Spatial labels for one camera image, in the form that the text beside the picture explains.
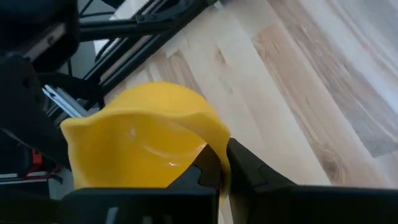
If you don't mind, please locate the silver aluminium bar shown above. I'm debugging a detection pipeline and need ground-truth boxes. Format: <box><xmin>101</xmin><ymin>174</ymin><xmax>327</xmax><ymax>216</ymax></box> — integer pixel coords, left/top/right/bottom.
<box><xmin>42</xmin><ymin>84</ymin><xmax>91</xmax><ymax>118</ymax></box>

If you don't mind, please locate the yellow measuring cup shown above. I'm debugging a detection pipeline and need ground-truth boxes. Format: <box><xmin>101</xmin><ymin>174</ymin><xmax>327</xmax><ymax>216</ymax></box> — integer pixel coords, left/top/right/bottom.
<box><xmin>60</xmin><ymin>81</ymin><xmax>233</xmax><ymax>198</ymax></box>

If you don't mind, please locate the red cable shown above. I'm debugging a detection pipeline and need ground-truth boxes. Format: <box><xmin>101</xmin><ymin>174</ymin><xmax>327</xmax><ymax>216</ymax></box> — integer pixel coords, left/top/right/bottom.
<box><xmin>26</xmin><ymin>149</ymin><xmax>62</xmax><ymax>182</ymax></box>

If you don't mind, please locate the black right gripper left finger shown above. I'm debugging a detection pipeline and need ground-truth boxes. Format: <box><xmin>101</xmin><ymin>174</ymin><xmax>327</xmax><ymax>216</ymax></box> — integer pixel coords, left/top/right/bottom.
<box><xmin>62</xmin><ymin>145</ymin><xmax>223</xmax><ymax>224</ymax></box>

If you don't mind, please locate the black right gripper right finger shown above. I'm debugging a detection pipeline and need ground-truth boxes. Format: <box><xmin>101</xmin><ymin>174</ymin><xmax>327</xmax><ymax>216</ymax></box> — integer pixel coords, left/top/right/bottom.
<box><xmin>226</xmin><ymin>138</ymin><xmax>398</xmax><ymax>224</ymax></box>

